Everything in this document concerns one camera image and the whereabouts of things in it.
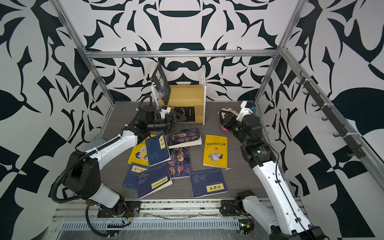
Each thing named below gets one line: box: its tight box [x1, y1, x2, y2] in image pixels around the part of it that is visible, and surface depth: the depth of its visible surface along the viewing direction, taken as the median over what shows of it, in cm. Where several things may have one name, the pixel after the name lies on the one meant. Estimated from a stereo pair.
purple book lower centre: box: [167, 147, 192, 179], surface depth 90 cm
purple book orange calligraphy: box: [168, 127, 202, 149], surface depth 96 cm
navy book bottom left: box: [122, 162, 153, 190], surface depth 86 cm
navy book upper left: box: [145, 134, 171, 167], surface depth 92 cm
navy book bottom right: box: [189, 168, 228, 199], surface depth 83 cm
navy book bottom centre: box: [134, 163, 173, 199], surface depth 83 cm
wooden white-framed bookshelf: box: [151, 65, 207, 126], surface depth 99 cm
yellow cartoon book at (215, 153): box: [203, 134, 228, 168], surface depth 95 cm
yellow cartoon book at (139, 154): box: [127, 134, 157, 166], surface depth 92 cm
